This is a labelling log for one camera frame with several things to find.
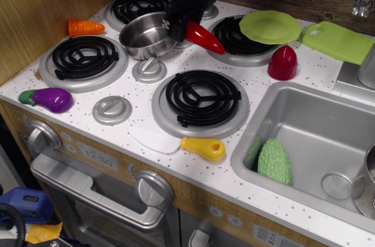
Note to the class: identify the red toy chili pepper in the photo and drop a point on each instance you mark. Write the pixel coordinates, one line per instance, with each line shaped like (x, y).
(198, 35)

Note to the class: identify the silver stove knob behind pot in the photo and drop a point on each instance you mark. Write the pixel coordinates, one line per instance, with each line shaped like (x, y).
(183, 45)

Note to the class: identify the small steel pot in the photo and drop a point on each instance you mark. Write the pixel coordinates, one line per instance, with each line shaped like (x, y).
(146, 37)

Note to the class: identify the steel pot in sink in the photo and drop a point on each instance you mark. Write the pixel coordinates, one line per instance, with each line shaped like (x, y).
(362, 190)

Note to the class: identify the silver stove knob back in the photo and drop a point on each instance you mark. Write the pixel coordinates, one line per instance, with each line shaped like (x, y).
(210, 13)

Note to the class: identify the silver stove knob middle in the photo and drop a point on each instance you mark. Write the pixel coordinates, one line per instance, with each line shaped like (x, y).
(149, 71)

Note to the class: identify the back left black burner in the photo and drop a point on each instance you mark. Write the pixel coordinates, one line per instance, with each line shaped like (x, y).
(121, 12)

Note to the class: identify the black burner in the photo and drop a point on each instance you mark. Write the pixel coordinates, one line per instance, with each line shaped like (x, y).
(83, 64)
(200, 103)
(121, 12)
(240, 51)

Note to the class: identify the back right black burner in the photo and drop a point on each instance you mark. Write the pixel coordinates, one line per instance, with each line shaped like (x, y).
(240, 51)

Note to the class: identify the front right black burner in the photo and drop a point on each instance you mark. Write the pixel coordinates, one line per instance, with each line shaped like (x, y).
(200, 103)

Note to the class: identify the orange toy carrot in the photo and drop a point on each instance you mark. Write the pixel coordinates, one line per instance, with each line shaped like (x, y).
(84, 27)

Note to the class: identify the green plastic plate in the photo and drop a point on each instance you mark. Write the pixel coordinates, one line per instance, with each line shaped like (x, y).
(270, 27)

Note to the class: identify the front left black burner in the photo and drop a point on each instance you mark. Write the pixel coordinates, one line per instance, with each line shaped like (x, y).
(83, 64)

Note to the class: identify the silver stove knob front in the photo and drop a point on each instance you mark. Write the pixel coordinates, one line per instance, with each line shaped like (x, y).
(112, 110)

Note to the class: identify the dark red toy strawberry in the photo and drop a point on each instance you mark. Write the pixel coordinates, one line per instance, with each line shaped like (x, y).
(283, 64)

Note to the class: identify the purple toy eggplant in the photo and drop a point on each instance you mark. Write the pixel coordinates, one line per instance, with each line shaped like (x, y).
(56, 100)

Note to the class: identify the right oven dial knob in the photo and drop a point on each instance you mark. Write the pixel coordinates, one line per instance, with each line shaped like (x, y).
(152, 189)

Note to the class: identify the oven dial knob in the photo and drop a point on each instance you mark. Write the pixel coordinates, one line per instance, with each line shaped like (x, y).
(42, 137)
(152, 189)

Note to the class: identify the green toy bitter gourd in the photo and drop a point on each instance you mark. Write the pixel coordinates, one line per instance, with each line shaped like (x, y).
(274, 163)

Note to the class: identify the left oven dial knob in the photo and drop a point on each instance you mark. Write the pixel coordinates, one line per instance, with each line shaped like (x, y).
(42, 137)

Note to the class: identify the green plastic cutting board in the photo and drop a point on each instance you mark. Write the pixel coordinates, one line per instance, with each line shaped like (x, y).
(338, 42)

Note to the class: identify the grey toy sink basin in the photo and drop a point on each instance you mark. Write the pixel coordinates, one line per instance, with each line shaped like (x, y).
(326, 137)

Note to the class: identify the hanging metal whisk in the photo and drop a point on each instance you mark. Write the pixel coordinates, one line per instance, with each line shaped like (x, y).
(362, 8)

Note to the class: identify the silver toy faucet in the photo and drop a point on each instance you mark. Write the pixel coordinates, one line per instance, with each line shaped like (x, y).
(357, 80)

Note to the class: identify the blue plastic device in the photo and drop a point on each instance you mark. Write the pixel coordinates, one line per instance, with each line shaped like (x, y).
(35, 206)

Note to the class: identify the yellow handled white toy knife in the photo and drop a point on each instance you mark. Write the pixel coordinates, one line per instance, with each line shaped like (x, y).
(209, 149)

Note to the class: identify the silver oven door handle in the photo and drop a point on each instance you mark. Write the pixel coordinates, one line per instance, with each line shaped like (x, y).
(78, 185)

